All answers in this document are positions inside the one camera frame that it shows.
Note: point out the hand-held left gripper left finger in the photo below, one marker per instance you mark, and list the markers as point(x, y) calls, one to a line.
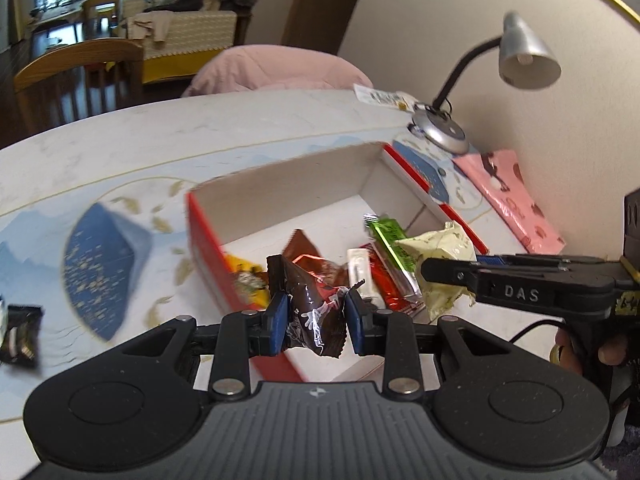
point(280, 322)

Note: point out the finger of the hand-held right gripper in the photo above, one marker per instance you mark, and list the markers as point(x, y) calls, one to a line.
point(450, 270)
point(550, 264)

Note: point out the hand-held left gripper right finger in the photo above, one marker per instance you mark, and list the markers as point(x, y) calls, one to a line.
point(353, 322)

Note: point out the cream snack packet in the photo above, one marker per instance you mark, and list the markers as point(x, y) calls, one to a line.
point(440, 245)

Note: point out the dark brown snack packet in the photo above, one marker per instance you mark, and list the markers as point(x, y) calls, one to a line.
point(310, 310)

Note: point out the red snack bag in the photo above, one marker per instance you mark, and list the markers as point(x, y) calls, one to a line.
point(387, 285)

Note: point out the white snack bar packet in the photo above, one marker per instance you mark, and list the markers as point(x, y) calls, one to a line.
point(361, 270)

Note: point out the green snack packet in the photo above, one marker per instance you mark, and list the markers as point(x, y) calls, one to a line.
point(390, 235)

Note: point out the yellow snack packet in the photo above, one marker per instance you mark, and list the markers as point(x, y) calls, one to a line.
point(240, 265)

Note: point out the shiny copper snack packet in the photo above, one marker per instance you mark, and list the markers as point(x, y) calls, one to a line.
point(300, 245)

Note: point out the red and white cardboard box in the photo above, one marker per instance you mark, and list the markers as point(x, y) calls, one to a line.
point(280, 195)

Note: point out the person's right hand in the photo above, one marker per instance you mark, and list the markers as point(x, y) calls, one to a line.
point(567, 350)

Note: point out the pink printed pouch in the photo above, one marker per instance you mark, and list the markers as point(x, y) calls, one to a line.
point(510, 195)

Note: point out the white printed paper packet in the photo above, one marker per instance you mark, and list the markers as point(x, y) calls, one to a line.
point(380, 96)

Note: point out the silver desk lamp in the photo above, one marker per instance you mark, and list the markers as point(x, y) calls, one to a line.
point(525, 50)

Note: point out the pink cushion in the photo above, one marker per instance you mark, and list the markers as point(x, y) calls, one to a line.
point(280, 67)

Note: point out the black snack packet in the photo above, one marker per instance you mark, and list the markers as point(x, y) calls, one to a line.
point(22, 335)

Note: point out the brown wooden door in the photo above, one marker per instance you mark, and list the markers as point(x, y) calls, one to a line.
point(325, 5)

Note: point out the sofa with patterned cover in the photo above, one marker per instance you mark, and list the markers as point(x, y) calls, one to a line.
point(200, 35)

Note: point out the light wooden chair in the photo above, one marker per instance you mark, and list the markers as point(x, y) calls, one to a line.
point(102, 5)

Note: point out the wooden desk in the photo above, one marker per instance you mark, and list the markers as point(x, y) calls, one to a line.
point(55, 12)

